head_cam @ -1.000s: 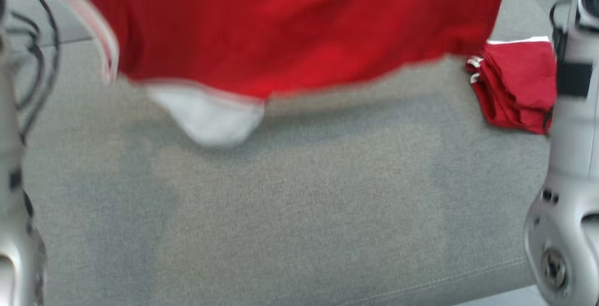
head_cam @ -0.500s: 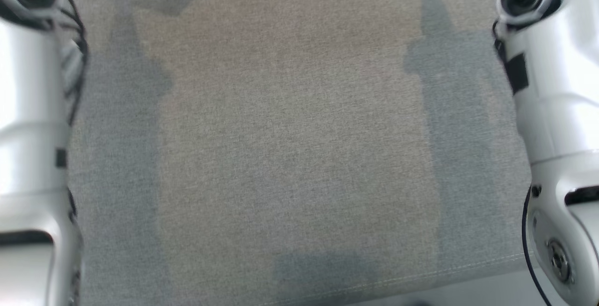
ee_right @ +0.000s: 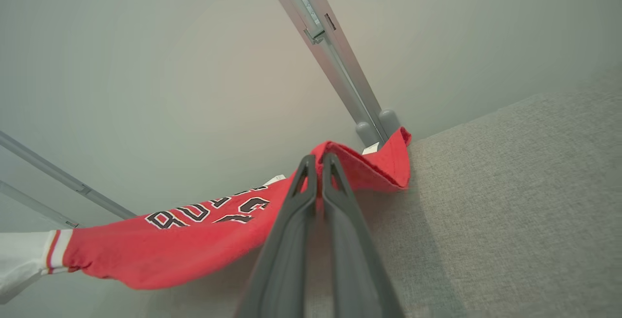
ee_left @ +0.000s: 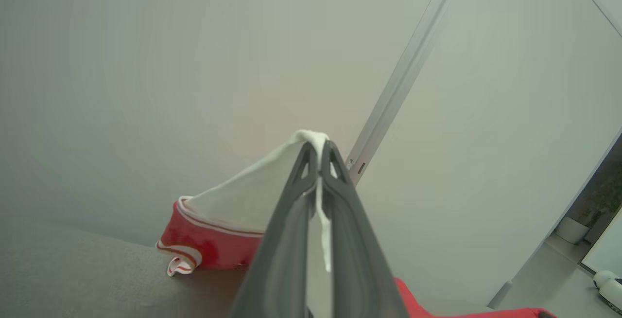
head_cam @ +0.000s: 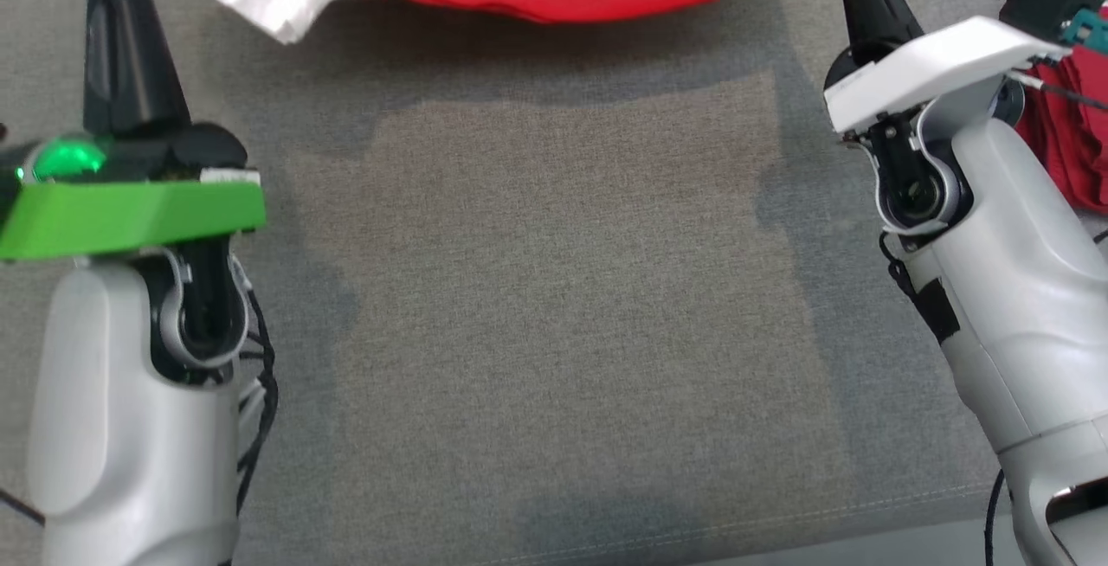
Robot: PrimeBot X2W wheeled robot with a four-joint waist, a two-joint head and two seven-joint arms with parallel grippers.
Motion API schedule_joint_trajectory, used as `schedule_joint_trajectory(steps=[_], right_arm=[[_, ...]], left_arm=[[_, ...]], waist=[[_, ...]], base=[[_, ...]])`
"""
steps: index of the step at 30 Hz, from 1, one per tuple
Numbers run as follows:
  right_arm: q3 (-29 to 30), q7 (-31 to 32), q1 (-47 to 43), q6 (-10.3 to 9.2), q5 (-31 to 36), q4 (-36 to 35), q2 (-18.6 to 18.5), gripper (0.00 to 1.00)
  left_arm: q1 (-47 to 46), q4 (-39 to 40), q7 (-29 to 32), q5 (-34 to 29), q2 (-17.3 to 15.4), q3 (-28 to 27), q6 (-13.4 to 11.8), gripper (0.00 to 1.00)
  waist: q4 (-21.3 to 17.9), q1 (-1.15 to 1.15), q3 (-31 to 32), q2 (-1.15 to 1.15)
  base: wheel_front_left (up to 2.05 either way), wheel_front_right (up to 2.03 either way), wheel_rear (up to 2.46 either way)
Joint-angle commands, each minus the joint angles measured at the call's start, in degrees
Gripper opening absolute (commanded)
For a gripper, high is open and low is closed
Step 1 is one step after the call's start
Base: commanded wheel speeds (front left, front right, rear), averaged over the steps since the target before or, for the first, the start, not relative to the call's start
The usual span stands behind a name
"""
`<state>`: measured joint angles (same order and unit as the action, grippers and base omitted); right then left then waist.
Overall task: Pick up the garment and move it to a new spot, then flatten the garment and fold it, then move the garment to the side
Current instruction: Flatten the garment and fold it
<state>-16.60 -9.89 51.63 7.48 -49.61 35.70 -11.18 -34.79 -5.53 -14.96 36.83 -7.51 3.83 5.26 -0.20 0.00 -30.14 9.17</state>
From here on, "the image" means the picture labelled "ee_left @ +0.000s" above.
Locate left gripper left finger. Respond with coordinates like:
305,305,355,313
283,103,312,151
230,141,320,318

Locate grey metal double post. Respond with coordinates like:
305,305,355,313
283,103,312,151
344,0,469,187

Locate green plant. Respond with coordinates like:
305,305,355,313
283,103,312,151
581,160,622,229

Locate white planter pot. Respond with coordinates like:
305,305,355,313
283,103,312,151
555,216,590,245

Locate white rounded object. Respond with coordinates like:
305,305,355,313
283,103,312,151
592,270,622,315

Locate grey metal frame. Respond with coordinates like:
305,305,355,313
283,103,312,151
487,280,514,310

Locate red jersey with lettering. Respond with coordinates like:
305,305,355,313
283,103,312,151
155,129,558,318

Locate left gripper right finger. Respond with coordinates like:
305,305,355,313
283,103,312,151
320,140,410,318

